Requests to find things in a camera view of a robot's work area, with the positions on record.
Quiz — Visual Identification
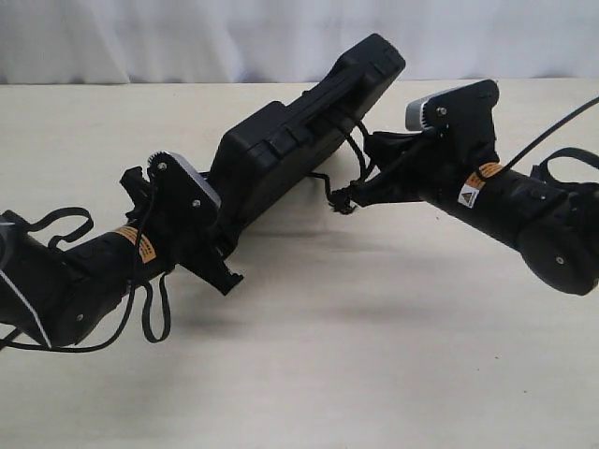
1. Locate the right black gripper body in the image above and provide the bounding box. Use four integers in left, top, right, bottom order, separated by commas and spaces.
423, 108, 533, 225

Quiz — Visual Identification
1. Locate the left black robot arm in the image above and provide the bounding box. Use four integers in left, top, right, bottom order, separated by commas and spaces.
1, 152, 241, 353

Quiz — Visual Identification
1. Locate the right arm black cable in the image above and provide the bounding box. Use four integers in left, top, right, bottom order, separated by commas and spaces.
369, 95, 599, 188

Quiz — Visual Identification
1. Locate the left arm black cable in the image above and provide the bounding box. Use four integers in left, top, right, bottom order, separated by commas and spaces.
0, 177, 172, 353

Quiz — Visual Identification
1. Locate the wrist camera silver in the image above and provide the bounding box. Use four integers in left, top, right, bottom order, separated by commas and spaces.
404, 80, 500, 132
148, 151, 221, 210

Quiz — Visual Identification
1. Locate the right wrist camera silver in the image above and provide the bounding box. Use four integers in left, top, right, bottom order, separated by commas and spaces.
404, 80, 500, 132

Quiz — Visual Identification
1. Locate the white curtain backdrop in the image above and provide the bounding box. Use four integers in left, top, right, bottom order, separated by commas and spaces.
1, 1, 598, 84

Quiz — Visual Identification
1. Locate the black plastic carry case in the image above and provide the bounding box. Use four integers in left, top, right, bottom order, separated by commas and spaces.
208, 34, 406, 239

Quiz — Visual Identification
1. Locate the black braided rope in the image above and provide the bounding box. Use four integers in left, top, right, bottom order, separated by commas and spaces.
308, 116, 375, 215

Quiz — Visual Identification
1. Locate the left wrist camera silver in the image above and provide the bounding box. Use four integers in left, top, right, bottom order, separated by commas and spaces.
148, 151, 221, 210

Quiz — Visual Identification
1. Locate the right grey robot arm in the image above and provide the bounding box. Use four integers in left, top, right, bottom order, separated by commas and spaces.
350, 80, 598, 296

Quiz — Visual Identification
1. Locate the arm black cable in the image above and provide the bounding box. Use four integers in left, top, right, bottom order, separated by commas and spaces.
0, 177, 172, 353
369, 95, 599, 188

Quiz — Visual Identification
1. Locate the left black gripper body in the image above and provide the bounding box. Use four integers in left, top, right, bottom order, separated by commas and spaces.
67, 149, 245, 300

